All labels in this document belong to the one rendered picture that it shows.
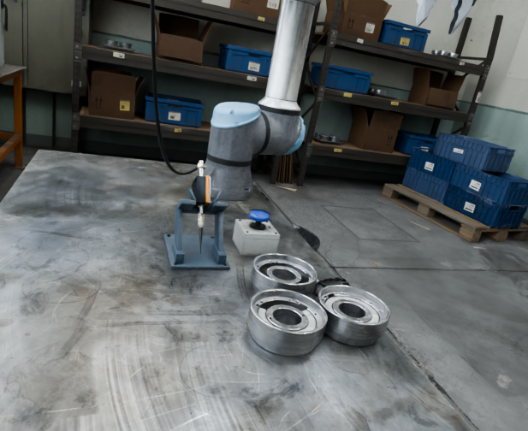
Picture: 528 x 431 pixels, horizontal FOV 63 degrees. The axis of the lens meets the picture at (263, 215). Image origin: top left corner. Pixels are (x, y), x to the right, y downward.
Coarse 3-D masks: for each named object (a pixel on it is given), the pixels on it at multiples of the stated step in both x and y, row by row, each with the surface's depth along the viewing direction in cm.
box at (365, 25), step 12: (348, 0) 394; (360, 0) 397; (372, 0) 401; (348, 12) 436; (360, 12) 402; (372, 12) 407; (384, 12) 411; (348, 24) 403; (360, 24) 407; (372, 24) 412; (360, 36) 412; (372, 36) 417
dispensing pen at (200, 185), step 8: (200, 168) 76; (200, 176) 74; (192, 184) 77; (200, 184) 74; (200, 192) 74; (200, 200) 73; (200, 208) 74; (200, 216) 74; (200, 224) 74; (200, 232) 74; (200, 240) 74; (200, 248) 73
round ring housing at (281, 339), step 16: (256, 304) 60; (304, 304) 62; (320, 304) 60; (256, 320) 55; (272, 320) 57; (288, 320) 60; (304, 320) 58; (320, 320) 59; (256, 336) 56; (272, 336) 53; (288, 336) 53; (304, 336) 53; (320, 336) 55; (288, 352) 55; (304, 352) 55
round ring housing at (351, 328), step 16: (336, 288) 67; (352, 288) 67; (336, 304) 63; (352, 304) 65; (368, 304) 66; (384, 304) 64; (336, 320) 58; (352, 320) 60; (368, 320) 61; (384, 320) 59; (336, 336) 60; (352, 336) 58; (368, 336) 58
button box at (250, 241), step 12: (240, 228) 81; (252, 228) 81; (264, 228) 82; (240, 240) 80; (252, 240) 80; (264, 240) 80; (276, 240) 81; (240, 252) 80; (252, 252) 81; (264, 252) 81
